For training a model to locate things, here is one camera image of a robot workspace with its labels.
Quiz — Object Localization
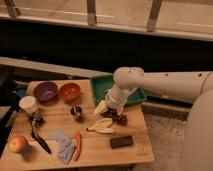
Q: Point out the green plastic tray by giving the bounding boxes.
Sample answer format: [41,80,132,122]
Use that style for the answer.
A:
[90,75,147,106]

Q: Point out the grey cloth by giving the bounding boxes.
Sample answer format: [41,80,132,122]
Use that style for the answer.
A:
[51,129,76,164]

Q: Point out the dark grape bunch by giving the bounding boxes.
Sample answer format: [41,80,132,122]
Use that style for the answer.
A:
[101,108,128,126]

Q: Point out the wooden table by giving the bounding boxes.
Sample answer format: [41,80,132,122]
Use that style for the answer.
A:
[0,80,154,171]

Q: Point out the black rectangular sponge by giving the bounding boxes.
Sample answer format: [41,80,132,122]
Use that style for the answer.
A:
[110,136,133,149]

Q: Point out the white paper cup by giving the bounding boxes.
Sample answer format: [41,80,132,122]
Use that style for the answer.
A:
[19,96,38,116]

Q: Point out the orange bowl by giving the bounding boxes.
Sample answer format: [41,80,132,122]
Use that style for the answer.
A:
[59,83,81,102]

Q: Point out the orange carrot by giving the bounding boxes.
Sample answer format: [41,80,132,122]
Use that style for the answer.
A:
[74,132,82,161]

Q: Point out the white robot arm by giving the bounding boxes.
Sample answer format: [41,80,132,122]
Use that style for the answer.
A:
[95,67,213,171]

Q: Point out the small metal cup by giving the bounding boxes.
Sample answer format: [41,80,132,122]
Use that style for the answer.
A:
[70,106,82,121]

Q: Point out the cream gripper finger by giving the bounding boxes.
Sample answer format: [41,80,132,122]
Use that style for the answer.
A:
[94,100,108,115]
[116,107,124,116]

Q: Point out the purple bowl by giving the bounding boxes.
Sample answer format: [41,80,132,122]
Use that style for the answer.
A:
[33,81,58,102]

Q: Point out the yellow banana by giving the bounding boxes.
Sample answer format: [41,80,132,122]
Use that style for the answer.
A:
[87,118,114,134]

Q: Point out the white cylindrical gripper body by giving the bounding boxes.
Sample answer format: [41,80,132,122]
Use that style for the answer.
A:
[105,84,136,109]

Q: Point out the red apple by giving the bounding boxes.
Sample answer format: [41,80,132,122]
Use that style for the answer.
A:
[8,135,28,153]

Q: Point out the black handled utensil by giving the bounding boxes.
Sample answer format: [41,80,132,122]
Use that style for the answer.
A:
[30,117,52,154]

